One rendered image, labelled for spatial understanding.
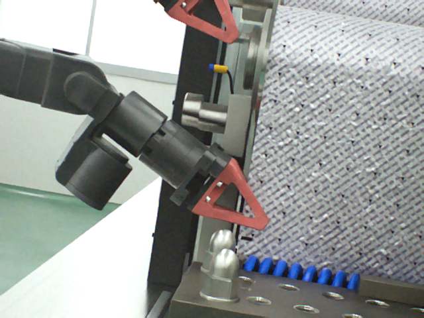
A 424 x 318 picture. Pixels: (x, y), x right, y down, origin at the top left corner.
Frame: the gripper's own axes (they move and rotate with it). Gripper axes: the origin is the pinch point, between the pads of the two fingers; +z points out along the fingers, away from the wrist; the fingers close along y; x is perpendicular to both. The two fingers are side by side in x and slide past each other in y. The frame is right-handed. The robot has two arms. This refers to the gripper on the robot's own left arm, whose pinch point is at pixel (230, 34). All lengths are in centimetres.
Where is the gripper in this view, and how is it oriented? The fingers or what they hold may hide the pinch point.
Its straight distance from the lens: 101.6
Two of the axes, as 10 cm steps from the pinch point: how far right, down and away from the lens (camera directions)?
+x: 7.2, -6.7, -2.0
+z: 6.9, 7.3, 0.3
